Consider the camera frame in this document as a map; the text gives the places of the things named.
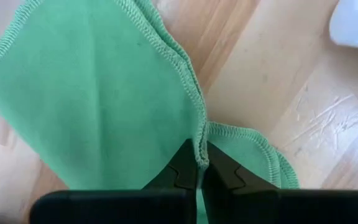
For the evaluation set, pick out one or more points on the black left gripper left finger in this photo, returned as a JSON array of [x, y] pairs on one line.
[[113, 208]]

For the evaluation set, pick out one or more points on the green cloth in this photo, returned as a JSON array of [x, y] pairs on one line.
[[89, 93]]

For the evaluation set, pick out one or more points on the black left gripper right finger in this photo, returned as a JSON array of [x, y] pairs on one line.
[[291, 208]]

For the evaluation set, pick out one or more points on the white printed squeeze bottle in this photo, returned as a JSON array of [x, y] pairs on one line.
[[356, 21]]

